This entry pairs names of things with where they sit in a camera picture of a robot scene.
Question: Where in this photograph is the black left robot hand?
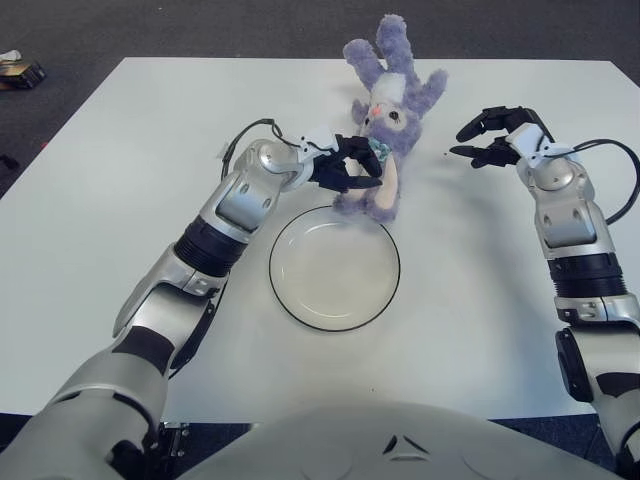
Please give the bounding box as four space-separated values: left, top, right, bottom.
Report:
310 133 385 194

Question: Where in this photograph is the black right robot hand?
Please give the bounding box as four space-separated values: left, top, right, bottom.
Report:
448 105 546 169

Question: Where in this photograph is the purple plush bunny doll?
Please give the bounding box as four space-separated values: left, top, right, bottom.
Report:
332 13 450 224

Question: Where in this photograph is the white plate with black rim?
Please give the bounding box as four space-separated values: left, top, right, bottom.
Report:
268 204 402 332

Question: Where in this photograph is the grey robot torso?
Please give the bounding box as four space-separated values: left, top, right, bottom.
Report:
184 399 626 480

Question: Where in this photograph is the brown and black box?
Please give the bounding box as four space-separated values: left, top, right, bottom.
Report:
0 59 47 91

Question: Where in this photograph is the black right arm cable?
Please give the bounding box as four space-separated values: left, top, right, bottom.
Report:
559 138 640 226

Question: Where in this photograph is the black metal bracket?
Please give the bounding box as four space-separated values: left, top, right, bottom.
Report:
159 422 191 459

